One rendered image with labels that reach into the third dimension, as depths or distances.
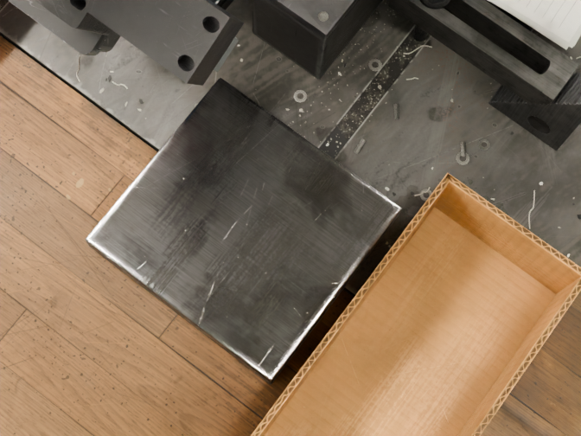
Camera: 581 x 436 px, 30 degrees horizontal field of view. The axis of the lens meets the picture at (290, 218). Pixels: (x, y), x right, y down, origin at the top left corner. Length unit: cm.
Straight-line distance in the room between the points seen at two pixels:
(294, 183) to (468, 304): 16
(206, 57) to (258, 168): 22
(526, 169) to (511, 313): 11
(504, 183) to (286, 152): 17
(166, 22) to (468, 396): 36
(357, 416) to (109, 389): 18
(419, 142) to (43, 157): 29
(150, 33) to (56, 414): 31
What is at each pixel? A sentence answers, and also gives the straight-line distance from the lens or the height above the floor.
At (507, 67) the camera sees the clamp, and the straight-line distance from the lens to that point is 79.
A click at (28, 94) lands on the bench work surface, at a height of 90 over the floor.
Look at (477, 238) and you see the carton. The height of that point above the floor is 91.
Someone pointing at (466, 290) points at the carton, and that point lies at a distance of 81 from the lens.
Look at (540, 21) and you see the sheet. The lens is 84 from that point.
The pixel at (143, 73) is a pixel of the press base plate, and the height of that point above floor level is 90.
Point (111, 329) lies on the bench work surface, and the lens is 80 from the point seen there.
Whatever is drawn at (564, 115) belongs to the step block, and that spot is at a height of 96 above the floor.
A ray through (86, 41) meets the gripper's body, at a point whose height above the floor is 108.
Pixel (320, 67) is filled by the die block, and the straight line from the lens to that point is 83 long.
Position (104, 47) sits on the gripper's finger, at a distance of 68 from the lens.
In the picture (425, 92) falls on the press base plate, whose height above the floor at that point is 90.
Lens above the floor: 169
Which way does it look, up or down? 75 degrees down
